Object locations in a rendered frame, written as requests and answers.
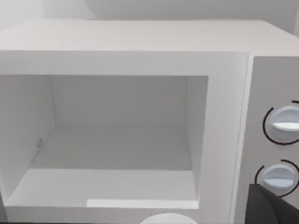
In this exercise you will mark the pale microwave oven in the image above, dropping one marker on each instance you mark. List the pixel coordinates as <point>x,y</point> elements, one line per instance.
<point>144,63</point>

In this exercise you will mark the white round-topped object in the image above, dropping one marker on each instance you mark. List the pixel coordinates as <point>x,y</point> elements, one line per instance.
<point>167,219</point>

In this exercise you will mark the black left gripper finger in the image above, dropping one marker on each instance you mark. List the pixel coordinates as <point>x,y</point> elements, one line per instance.
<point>268,207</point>

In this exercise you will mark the pale blue microwave knob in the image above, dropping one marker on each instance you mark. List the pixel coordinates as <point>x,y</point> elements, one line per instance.
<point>283,123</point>
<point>276,178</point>

